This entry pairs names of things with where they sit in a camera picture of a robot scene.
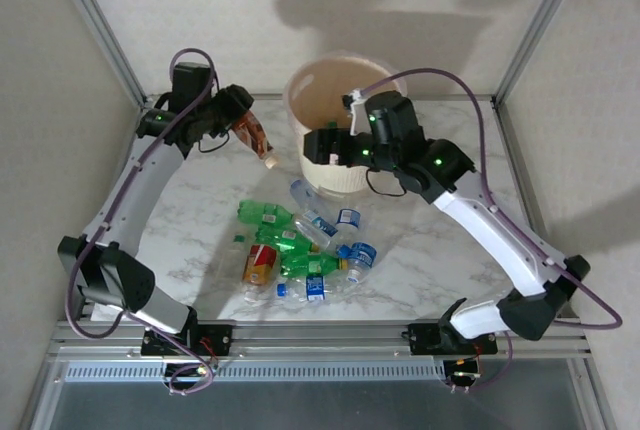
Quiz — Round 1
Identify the aluminium extrusion beam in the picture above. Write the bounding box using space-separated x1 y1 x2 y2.
47 318 594 362

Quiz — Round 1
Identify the clear bottle with green cap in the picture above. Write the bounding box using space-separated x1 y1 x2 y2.
213 232 249 284

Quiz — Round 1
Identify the thin black right gripper cable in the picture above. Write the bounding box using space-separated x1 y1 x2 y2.
365 167 407 197

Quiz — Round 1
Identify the thin black left gripper cable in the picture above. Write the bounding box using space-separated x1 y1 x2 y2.
197 129 236 154

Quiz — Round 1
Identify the clear bottle with pale cap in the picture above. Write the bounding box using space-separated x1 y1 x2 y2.
289 178 329 216

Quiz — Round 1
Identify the cream plastic bin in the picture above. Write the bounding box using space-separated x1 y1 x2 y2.
283 52 409 201

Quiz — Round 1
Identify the aluminium frame post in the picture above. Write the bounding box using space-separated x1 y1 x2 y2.
43 0 150 107
491 0 592 107
569 357 619 430
17 349 69 430

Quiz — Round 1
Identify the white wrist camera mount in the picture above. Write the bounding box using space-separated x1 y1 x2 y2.
341 87 375 137

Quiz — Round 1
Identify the clear bottle blue label white cap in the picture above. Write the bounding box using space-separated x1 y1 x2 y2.
344 241 380 285

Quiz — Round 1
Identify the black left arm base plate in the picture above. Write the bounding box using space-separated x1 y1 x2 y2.
141 323 235 357

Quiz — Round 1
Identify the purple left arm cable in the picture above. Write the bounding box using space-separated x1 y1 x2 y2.
64 47 220 397

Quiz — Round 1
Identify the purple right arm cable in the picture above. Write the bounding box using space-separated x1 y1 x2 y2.
359 67 624 394

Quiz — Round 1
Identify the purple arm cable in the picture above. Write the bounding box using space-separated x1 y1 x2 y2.
359 67 624 394
64 47 220 397

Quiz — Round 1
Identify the bottle with orange red label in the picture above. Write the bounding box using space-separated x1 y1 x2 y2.
241 243 280 305

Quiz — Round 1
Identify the brown tea plastic bottle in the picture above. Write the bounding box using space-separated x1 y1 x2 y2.
233 109 280 171

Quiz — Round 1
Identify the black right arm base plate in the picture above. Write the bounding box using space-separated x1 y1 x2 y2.
408 322 500 356

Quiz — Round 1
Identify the translucent pink bin liner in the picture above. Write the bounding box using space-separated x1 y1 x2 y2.
283 52 409 151

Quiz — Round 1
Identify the grey slotted cable duct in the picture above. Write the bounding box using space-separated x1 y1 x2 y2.
58 360 451 384

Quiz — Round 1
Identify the clear bottle with blue label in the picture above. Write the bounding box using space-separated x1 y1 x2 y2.
293 209 339 250

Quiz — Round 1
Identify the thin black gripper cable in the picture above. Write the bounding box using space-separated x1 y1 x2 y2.
197 129 236 154
365 167 407 197

